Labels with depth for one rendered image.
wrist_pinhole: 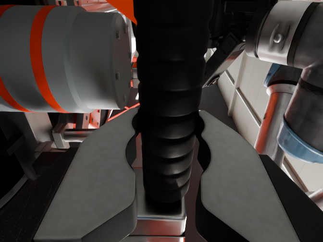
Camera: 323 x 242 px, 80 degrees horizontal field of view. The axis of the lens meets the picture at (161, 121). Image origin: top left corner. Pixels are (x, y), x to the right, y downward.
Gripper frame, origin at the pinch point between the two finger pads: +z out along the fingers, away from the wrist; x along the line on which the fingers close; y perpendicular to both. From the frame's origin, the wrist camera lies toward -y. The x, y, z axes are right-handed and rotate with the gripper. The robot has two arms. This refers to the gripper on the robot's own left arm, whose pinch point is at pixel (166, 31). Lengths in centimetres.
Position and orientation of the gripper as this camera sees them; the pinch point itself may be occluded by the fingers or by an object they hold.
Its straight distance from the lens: 44.7
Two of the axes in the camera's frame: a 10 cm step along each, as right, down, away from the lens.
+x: -7.2, 3.7, -5.9
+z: -7.0, -4.0, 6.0
